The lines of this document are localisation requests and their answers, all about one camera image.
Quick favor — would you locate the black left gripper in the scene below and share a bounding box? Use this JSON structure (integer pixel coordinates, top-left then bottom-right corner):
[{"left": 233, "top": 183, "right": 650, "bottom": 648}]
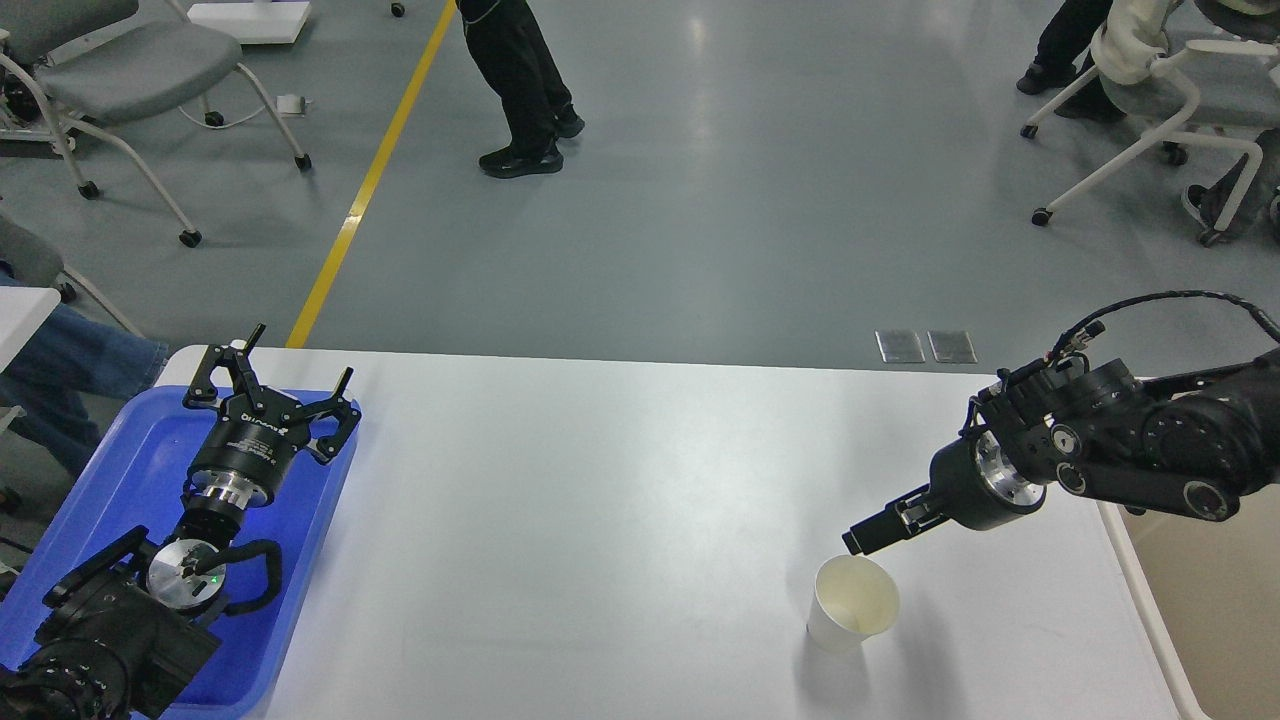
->
[{"left": 183, "top": 323, "right": 362, "bottom": 509}]

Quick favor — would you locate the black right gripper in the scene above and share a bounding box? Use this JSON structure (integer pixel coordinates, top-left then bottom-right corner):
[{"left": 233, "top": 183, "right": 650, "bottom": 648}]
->
[{"left": 841, "top": 432, "right": 1046, "bottom": 556}]

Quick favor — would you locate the white paper cup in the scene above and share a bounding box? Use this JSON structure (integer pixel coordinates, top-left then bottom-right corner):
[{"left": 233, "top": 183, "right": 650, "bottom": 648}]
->
[{"left": 806, "top": 555, "right": 901, "bottom": 653}]

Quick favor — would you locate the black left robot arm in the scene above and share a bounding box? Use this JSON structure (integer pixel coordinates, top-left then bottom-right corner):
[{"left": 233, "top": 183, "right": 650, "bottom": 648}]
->
[{"left": 3, "top": 341, "right": 364, "bottom": 719}]

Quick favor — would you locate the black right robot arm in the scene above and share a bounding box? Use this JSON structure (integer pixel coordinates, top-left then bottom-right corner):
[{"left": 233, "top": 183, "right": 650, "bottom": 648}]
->
[{"left": 844, "top": 290, "right": 1279, "bottom": 556}]

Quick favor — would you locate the blue plastic tray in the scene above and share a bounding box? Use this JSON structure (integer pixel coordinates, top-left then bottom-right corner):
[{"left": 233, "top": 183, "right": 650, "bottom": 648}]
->
[{"left": 1, "top": 386, "right": 358, "bottom": 719}]

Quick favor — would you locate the metal floor socket left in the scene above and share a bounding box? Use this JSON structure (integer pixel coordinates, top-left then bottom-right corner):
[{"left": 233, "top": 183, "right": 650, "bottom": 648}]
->
[{"left": 874, "top": 329, "right": 925, "bottom": 364}]

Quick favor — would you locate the metal floor socket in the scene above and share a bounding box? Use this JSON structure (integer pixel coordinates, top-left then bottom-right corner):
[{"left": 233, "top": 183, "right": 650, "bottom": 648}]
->
[
  {"left": 874, "top": 329, "right": 925, "bottom": 364},
  {"left": 925, "top": 331, "right": 979, "bottom": 365}
]

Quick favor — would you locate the metal floor socket right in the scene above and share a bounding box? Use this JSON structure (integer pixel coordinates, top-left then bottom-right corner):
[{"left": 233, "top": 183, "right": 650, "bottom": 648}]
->
[{"left": 925, "top": 331, "right": 979, "bottom": 365}]

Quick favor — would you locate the seated person in jeans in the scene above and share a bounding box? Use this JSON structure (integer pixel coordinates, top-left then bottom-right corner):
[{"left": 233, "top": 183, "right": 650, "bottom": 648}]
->
[{"left": 1, "top": 304, "right": 172, "bottom": 478}]

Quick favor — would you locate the white side table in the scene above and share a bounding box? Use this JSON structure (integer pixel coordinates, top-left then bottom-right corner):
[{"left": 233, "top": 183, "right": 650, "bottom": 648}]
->
[{"left": 1, "top": 286, "right": 61, "bottom": 372}]

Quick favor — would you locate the beige plastic bin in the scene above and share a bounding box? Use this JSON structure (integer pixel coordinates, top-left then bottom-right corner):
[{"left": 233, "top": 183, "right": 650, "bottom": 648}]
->
[{"left": 1098, "top": 486, "right": 1279, "bottom": 719}]

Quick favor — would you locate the grey office chair left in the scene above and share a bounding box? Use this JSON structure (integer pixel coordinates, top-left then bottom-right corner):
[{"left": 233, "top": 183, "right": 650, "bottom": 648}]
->
[{"left": 1, "top": 1, "right": 312, "bottom": 249}]

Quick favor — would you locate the standing person in black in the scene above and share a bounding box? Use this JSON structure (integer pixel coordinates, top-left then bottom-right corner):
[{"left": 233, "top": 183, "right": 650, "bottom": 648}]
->
[{"left": 454, "top": 1, "right": 586, "bottom": 179}]

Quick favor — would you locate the seated person at right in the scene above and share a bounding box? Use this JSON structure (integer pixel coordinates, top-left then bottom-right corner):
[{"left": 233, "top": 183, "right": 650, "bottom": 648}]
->
[{"left": 1016, "top": 0, "right": 1190, "bottom": 126}]

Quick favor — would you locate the white chair right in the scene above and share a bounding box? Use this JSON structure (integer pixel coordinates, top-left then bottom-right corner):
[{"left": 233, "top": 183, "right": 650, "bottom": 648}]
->
[{"left": 1020, "top": 1, "right": 1277, "bottom": 247}]

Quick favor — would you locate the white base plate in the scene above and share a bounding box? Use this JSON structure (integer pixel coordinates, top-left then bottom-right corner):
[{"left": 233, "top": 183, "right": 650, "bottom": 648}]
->
[{"left": 187, "top": 1, "right": 312, "bottom": 45}]

